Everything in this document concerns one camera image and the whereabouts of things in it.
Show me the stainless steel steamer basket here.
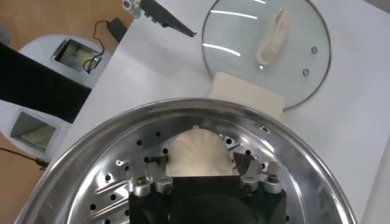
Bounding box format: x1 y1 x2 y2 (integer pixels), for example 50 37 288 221
13 97 359 224

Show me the black floor cable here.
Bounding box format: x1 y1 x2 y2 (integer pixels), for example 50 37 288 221
0 147 49 170

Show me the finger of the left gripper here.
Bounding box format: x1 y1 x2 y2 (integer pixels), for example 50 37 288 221
122 0 197 38

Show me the black robot torso column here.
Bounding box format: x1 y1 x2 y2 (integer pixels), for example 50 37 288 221
0 41 93 124

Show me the glass pot lid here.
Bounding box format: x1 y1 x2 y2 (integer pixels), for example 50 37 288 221
201 0 332 110

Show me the black power brick with cable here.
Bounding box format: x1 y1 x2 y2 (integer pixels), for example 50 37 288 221
82 17 129 74

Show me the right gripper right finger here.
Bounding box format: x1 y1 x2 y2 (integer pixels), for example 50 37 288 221
233 152 283 195

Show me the white electric cooker pot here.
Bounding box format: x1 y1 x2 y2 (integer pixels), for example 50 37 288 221
206 71 286 121

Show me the white steamed baozi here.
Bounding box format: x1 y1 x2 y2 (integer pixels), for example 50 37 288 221
166 127 234 177

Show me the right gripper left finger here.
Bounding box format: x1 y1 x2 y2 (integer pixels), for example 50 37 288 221
127 155 174 198

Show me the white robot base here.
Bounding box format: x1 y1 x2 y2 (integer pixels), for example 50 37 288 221
0 33 113 162

